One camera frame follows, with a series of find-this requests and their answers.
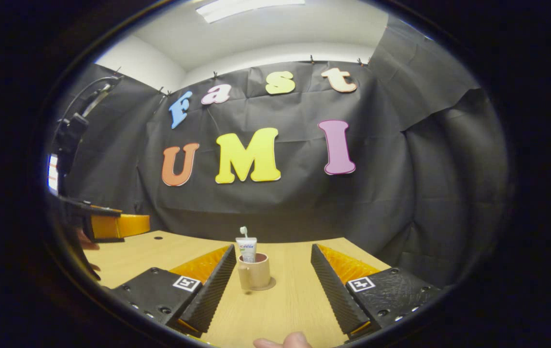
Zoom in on wooden desktop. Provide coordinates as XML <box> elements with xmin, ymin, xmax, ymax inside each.
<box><xmin>85</xmin><ymin>230</ymin><xmax>392</xmax><ymax>348</ymax></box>

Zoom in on white toothpaste tube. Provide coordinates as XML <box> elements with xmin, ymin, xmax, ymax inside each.
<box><xmin>236</xmin><ymin>237</ymin><xmax>257</xmax><ymax>263</ymax></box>

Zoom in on black cable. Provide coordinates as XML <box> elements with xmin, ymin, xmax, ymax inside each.
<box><xmin>60</xmin><ymin>75</ymin><xmax>124</xmax><ymax>126</ymax></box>

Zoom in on beige cup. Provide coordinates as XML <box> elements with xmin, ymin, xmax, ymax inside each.
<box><xmin>238</xmin><ymin>252</ymin><xmax>271</xmax><ymax>291</ymax></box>

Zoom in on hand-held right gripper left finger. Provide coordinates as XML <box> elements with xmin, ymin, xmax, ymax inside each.
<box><xmin>109</xmin><ymin>245</ymin><xmax>237</xmax><ymax>339</ymax></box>

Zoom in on round brown coaster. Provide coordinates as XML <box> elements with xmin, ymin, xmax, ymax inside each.
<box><xmin>244</xmin><ymin>276</ymin><xmax>276</xmax><ymax>291</ymax></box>

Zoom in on black backdrop cloth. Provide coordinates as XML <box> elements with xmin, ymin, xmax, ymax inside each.
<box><xmin>56</xmin><ymin>14</ymin><xmax>510</xmax><ymax>290</ymax></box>

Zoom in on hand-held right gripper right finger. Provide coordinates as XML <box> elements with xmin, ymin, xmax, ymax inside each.
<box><xmin>310</xmin><ymin>243</ymin><xmax>442</xmax><ymax>339</ymax></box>

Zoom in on bright monitor screen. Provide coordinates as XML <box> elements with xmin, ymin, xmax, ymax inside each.
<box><xmin>47</xmin><ymin>154</ymin><xmax>59</xmax><ymax>195</ymax></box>

